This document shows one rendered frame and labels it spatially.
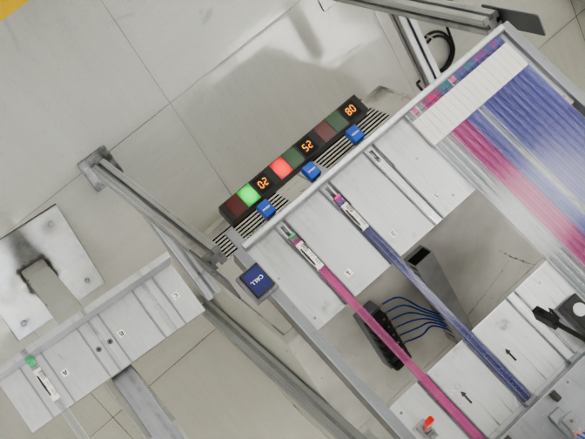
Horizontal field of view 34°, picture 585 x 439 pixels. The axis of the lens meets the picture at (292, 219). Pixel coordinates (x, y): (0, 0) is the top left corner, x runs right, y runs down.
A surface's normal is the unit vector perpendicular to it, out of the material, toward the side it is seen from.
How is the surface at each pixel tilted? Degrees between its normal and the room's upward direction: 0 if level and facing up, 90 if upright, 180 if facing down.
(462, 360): 46
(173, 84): 0
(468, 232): 0
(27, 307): 0
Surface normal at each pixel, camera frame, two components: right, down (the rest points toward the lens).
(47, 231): 0.50, 0.31
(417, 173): 0.03, -0.29
